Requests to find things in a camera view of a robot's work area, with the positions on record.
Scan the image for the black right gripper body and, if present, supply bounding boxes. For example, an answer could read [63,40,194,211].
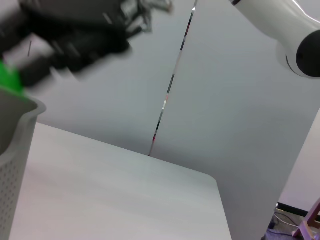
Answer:
[19,0,134,82]

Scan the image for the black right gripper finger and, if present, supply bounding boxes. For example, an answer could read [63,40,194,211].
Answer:
[3,44,55,88]

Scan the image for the small green toy brick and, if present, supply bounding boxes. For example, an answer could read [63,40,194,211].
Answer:
[0,59,27,101]

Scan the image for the grey-green perforated storage bin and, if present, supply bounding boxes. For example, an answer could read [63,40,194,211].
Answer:
[0,86,48,240]

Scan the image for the pink plastic stool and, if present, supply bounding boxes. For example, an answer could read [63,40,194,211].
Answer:
[291,198,320,240]

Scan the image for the right gripper cable with plugs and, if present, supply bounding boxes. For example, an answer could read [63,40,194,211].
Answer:
[119,0,176,35]

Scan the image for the background floor cables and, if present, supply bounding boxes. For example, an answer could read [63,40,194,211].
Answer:
[269,206,302,236]

